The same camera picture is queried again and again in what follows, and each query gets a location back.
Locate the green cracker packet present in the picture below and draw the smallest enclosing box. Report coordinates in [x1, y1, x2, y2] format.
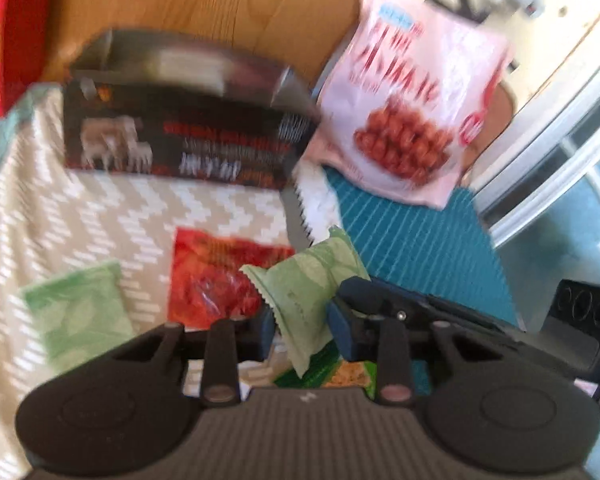
[273, 341, 377, 398]

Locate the large pink snack bag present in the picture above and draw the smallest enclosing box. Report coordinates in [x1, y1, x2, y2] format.
[304, 0, 510, 209]

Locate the light green leaf packet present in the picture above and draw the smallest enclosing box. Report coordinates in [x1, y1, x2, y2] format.
[240, 226, 370, 376]

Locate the black cardboard box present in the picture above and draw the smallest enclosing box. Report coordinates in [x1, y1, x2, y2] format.
[62, 29, 320, 190]

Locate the red snack packet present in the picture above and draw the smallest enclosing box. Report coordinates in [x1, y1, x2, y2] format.
[166, 228, 294, 330]

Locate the wooden headboard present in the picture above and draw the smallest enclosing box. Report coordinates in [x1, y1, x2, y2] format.
[43, 0, 358, 82]

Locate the brown cushion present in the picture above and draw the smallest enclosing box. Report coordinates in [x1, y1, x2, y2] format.
[460, 82, 517, 188]

